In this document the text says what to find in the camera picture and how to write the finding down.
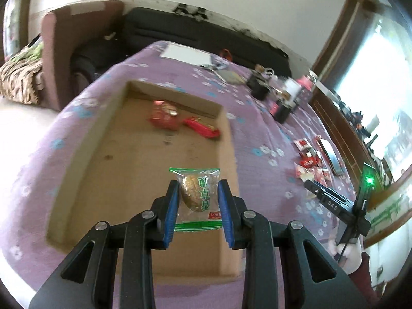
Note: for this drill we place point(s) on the round red snack packet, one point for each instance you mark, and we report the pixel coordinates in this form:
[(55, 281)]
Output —
[(165, 116)]

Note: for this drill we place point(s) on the brown armchair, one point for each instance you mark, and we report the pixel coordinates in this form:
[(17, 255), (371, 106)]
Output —
[(54, 54)]

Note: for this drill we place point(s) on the flat grey pouch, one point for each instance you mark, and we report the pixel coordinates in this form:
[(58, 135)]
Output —
[(234, 77)]

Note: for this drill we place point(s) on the pink bottle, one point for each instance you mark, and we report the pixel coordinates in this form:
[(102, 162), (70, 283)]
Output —
[(305, 82)]

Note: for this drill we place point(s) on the pile of red snack packets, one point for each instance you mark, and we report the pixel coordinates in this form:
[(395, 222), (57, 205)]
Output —
[(310, 164)]

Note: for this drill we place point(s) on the shallow cardboard box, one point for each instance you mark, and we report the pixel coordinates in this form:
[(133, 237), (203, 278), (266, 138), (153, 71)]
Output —
[(128, 167)]

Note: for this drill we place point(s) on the scissors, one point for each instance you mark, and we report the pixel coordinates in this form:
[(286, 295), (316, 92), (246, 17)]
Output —
[(215, 70)]

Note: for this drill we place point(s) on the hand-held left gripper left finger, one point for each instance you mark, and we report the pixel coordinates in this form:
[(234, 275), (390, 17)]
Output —
[(172, 212)]

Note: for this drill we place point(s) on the black square container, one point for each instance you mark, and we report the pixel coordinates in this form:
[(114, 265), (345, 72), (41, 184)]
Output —
[(257, 87)]

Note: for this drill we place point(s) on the black sofa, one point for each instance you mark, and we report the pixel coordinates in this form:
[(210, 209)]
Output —
[(154, 29)]

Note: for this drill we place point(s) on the purple floral bedsheet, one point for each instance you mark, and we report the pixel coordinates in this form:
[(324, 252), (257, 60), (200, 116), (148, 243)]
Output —
[(257, 128)]

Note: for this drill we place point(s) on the person's right forearm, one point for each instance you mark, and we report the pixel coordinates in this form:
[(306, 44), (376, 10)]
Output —
[(365, 280)]

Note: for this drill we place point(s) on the person's right hand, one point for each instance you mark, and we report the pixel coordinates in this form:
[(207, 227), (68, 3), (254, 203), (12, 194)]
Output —
[(349, 256)]

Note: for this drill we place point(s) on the long red snack packet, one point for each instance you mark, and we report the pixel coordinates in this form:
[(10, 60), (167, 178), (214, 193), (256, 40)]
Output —
[(201, 128)]

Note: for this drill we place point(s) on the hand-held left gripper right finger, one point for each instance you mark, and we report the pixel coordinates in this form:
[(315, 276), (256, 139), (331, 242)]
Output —
[(225, 215)]

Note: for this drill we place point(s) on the brown patterned cloth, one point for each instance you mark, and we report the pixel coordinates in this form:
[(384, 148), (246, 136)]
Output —
[(19, 77)]

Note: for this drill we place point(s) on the black container with red label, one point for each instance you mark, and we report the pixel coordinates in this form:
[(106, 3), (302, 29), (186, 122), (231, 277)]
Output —
[(282, 112)]

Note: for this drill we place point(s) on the wooden headboard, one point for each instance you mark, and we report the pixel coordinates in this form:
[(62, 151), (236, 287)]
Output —
[(341, 128)]

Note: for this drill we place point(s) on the white paper sheet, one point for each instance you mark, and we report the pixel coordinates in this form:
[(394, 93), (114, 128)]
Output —
[(185, 53)]

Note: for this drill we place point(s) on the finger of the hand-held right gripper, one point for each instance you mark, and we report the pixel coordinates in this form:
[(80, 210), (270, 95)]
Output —
[(317, 191)]

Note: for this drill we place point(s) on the green clear pastry packet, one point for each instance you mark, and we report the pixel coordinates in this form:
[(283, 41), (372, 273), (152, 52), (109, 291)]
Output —
[(197, 196)]

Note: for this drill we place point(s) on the black smartphone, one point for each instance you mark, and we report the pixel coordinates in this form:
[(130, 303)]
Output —
[(333, 157)]

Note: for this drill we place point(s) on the bright window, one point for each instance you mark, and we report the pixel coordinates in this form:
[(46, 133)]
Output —
[(379, 80)]

